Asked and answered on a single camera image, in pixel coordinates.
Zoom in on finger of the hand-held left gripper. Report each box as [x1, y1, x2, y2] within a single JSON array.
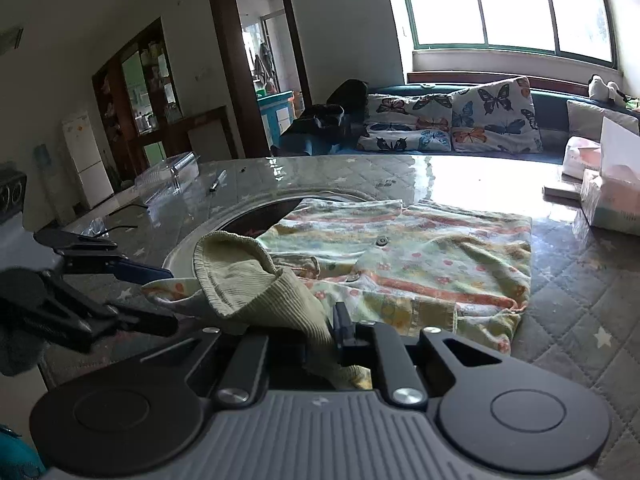
[[89, 299, 179, 339], [34, 230, 174, 284]]

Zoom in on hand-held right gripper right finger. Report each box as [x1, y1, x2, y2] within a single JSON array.
[[332, 301, 513, 407]]

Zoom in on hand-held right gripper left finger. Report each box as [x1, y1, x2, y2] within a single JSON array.
[[137, 326, 273, 407]]

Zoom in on floral children's jacket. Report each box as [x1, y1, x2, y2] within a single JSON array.
[[142, 197, 533, 391]]

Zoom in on hanging clothes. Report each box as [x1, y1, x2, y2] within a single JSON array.
[[252, 40, 276, 92]]

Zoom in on clear plastic box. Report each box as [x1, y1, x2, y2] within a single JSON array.
[[134, 151, 201, 206]]

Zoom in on black appliance with knobs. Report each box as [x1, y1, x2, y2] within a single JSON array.
[[0, 162, 28, 224]]

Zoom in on water dispenser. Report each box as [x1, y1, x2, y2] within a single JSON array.
[[32, 144, 64, 226]]

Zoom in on white refrigerator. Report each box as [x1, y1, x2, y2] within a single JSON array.
[[61, 112, 116, 209]]

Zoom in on teal cloth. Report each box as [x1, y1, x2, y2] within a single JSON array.
[[0, 424, 47, 480]]

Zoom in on wooden display cabinet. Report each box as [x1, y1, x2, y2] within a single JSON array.
[[91, 16, 201, 171]]

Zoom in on dark wooden chair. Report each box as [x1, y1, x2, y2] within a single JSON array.
[[182, 106, 240, 162]]

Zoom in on blue cabinet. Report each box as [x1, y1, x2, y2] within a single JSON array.
[[257, 91, 296, 148]]

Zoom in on black bag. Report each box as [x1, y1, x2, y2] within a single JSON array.
[[287, 104, 351, 137]]

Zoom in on flat butterfly print cushion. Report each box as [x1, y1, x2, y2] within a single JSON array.
[[356, 92, 456, 153]]

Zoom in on black jacket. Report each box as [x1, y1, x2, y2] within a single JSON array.
[[327, 79, 371, 123]]

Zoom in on grey quilted star table cover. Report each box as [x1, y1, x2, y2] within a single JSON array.
[[35, 152, 640, 480]]

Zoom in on flat grey box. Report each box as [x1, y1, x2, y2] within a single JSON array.
[[543, 180, 586, 200]]

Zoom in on large butterfly print pillow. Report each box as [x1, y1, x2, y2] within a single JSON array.
[[451, 76, 544, 154]]

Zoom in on pink tissue pack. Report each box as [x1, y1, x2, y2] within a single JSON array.
[[562, 136, 603, 179]]

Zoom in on pastel tissue pack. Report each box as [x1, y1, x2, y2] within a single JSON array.
[[572, 167, 640, 233]]

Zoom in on blue sofa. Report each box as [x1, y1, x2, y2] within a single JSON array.
[[270, 85, 640, 166]]

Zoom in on grey pillow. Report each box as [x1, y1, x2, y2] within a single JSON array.
[[566, 99, 640, 142]]

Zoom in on white paper card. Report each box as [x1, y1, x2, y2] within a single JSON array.
[[600, 116, 640, 171]]

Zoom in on panda plush toy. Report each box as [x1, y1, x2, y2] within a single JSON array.
[[587, 74, 628, 107]]

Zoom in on green framed window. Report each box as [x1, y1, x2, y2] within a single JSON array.
[[397, 0, 618, 68]]

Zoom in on black cable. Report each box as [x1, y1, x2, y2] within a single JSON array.
[[87, 224, 139, 237], [107, 203, 151, 217]]

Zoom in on brown door frame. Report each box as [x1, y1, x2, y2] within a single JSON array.
[[207, 0, 313, 158]]

